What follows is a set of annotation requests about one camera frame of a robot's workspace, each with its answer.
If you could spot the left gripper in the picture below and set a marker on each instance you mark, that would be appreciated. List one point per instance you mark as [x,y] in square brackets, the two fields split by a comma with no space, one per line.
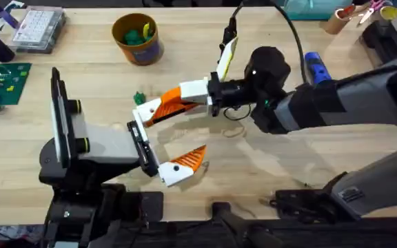
[109,144]

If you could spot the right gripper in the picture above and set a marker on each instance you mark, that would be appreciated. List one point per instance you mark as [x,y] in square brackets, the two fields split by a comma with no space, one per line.
[267,75]

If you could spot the orange ribbed wedge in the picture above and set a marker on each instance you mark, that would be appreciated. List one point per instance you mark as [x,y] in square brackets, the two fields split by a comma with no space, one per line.
[171,112]

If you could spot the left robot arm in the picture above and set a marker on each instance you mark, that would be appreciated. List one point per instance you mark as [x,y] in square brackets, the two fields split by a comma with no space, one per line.
[81,213]

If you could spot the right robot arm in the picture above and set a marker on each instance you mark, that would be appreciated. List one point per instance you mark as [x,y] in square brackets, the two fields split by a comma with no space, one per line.
[357,100]

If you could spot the green vegetable toy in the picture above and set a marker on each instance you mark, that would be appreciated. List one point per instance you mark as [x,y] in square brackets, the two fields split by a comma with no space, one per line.
[139,98]

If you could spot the blue electric screwdriver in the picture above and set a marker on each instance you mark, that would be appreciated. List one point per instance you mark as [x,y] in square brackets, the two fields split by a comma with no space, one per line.
[317,69]

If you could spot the right wrist upright plate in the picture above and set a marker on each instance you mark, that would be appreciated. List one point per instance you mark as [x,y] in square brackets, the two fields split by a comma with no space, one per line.
[227,58]

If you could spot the wrist upright plate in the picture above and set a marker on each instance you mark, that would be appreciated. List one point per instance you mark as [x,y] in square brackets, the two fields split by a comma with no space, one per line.
[60,117]
[227,58]

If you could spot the orange tub with toys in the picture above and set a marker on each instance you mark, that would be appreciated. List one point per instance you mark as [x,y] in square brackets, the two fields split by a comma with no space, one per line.
[138,43]

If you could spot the left wrist upright plate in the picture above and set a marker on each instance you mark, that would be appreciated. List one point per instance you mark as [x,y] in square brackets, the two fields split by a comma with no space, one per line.
[60,117]

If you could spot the teal plastic box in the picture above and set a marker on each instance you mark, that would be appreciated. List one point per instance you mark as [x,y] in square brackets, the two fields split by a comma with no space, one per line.
[312,8]

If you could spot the cardboard tube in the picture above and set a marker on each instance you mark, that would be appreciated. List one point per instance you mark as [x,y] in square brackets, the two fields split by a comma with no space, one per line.
[340,19]

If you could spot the clear plastic parts box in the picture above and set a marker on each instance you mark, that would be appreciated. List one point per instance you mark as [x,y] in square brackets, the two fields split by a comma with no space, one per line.
[38,29]

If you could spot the green board with blocks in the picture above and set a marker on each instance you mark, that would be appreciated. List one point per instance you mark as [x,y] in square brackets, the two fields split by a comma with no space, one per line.
[2,84]

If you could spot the black box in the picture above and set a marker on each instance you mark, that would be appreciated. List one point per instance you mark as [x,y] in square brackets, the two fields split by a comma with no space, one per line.
[384,43]

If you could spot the white box with purple tool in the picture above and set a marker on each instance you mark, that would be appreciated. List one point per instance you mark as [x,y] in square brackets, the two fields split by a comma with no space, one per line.
[5,15]

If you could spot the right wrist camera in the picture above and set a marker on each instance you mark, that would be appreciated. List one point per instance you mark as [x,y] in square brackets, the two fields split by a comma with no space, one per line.
[229,32]

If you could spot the black rail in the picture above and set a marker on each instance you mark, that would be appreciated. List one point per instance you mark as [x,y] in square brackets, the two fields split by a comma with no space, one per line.
[198,237]

